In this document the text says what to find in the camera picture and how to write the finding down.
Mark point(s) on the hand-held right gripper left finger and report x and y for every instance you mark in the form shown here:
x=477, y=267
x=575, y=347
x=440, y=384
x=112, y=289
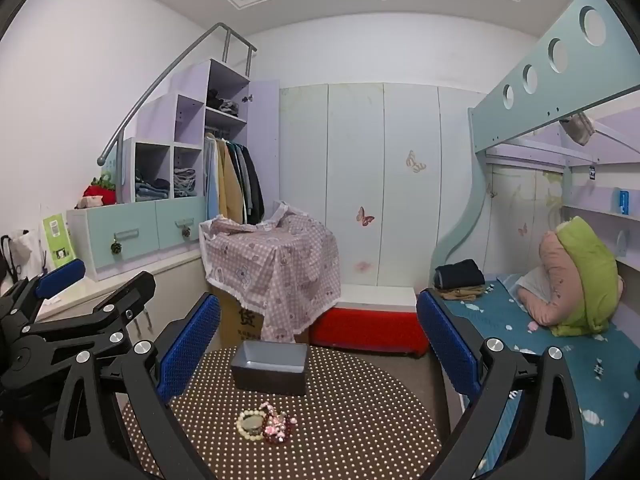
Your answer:
x=190, y=352

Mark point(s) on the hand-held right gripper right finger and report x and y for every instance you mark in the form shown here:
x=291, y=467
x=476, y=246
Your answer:
x=445, y=347

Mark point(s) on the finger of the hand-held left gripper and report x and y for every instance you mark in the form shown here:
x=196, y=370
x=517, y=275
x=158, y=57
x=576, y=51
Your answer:
x=60, y=276
x=125, y=297

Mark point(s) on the grey metal box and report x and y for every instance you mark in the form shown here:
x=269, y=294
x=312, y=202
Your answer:
x=270, y=376

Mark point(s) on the green white box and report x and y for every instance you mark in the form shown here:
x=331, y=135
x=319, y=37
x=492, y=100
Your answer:
x=57, y=235

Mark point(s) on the cream low cabinet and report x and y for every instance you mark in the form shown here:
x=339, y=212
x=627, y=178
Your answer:
x=165, y=270

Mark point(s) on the pine cone ornament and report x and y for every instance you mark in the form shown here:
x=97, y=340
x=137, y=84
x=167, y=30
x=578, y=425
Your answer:
x=186, y=232
x=116, y=248

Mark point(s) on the tan folded garment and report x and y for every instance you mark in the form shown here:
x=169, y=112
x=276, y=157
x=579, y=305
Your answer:
x=465, y=294

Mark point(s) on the cardboard box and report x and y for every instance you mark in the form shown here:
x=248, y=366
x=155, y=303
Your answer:
x=240, y=320

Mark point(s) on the pale green drawer cabinet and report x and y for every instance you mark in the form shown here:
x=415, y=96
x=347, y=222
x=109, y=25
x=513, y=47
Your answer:
x=100, y=225

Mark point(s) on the red storage box white lid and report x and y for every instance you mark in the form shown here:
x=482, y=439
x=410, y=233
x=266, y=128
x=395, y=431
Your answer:
x=370, y=330

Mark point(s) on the blue printed bed sheet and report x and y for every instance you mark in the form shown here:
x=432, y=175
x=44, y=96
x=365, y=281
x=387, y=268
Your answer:
x=525, y=320

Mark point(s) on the red strawberry plush toy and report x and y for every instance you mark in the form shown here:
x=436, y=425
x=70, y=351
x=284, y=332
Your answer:
x=97, y=192

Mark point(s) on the white pillow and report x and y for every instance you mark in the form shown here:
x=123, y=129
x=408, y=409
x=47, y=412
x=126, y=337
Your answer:
x=532, y=280

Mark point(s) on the folded blue jeans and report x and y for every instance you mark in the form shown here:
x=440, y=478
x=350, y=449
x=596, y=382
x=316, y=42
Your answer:
x=150, y=189

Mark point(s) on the faded pink flower sticker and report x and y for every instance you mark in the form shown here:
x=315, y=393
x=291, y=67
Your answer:
x=363, y=266

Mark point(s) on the pink checked cloth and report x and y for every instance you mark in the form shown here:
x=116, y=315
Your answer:
x=280, y=260

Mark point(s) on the folded grey clothes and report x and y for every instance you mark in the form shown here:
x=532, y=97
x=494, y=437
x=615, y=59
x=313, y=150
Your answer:
x=186, y=182

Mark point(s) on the pink quilt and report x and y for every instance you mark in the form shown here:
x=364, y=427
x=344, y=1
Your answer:
x=555, y=270

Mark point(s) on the small pink butterfly sticker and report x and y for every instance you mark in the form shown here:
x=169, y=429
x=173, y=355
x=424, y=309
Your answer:
x=523, y=230

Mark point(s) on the pale green wardrobe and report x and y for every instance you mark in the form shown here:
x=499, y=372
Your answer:
x=400, y=210

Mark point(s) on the light blue hanging shirt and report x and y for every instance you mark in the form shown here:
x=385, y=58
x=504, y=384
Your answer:
x=212, y=180

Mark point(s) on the tan hanging coat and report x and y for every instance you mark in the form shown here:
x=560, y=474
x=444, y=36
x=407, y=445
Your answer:
x=231, y=180

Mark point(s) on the green quilt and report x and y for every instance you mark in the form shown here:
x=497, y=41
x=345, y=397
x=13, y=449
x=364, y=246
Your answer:
x=590, y=270

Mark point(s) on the black hanging jacket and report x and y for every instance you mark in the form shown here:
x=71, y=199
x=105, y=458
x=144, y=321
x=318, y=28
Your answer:
x=255, y=185

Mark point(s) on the beige butterfly sticker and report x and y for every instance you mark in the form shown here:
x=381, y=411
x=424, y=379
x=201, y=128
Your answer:
x=415, y=162

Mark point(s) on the lilac stair cabinet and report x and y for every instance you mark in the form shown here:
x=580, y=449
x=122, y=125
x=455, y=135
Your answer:
x=190, y=110

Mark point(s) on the dark folded shelf clothes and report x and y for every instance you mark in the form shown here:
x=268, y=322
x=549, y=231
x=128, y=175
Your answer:
x=222, y=102

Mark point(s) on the grey metal handrail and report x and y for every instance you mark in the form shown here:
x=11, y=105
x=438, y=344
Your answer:
x=165, y=72

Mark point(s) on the small blue box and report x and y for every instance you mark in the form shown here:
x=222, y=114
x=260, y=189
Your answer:
x=624, y=201

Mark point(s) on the grey clip lamp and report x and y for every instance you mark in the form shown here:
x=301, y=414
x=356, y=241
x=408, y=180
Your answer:
x=579, y=130

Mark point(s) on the pale blue bunk bed frame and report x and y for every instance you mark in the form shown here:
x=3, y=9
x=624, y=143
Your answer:
x=540, y=90

